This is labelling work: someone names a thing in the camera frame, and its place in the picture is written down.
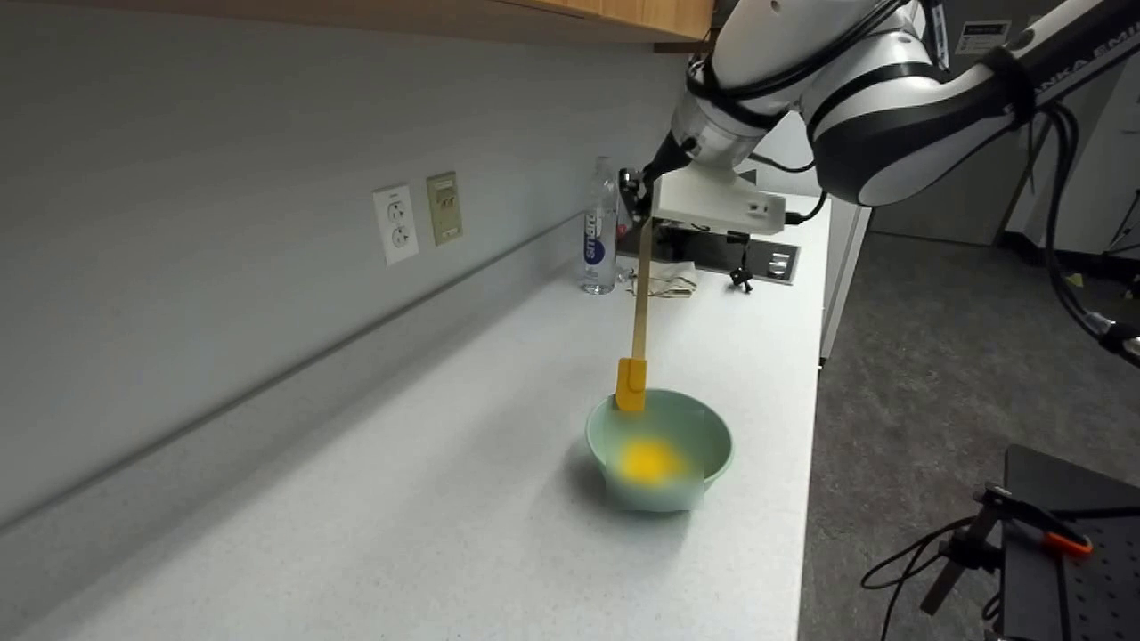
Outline white wall outlet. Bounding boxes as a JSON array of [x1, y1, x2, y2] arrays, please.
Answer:
[[372, 179, 425, 271]]

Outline black perforated table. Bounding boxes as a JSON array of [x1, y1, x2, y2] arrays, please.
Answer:
[[999, 442, 1140, 641]]

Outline wooden spoon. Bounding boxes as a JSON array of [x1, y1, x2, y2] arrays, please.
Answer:
[[610, 212, 658, 421]]

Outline yellow block pieces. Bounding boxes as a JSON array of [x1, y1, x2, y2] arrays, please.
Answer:
[[615, 437, 692, 493]]

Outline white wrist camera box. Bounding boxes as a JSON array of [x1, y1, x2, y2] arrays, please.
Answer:
[[649, 164, 791, 238]]

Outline beige cloth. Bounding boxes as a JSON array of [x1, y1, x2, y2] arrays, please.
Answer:
[[619, 256, 705, 300]]

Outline wooden wall cabinet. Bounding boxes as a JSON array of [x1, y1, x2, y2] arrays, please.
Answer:
[[69, 0, 715, 52]]

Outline clear plastic water bottle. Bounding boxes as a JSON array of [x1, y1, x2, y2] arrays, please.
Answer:
[[578, 155, 624, 300]]

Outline black mini tripod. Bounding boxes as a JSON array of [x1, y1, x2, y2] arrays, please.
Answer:
[[723, 228, 762, 297]]

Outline orange handled clamp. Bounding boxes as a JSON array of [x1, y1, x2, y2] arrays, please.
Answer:
[[918, 486, 1096, 621]]

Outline thin black cable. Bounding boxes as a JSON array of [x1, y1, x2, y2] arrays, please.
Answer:
[[857, 511, 1008, 641]]

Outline black stovetop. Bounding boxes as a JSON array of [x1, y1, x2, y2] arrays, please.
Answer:
[[645, 225, 801, 285]]

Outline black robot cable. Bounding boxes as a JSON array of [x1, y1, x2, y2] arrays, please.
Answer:
[[1031, 99, 1140, 359]]

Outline beige wall switch plate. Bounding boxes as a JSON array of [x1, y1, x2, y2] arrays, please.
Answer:
[[425, 169, 467, 250]]

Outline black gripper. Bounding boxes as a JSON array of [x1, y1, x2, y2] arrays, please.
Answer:
[[615, 132, 705, 228]]

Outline light green bowl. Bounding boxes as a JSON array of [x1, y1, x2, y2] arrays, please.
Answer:
[[583, 384, 736, 516]]

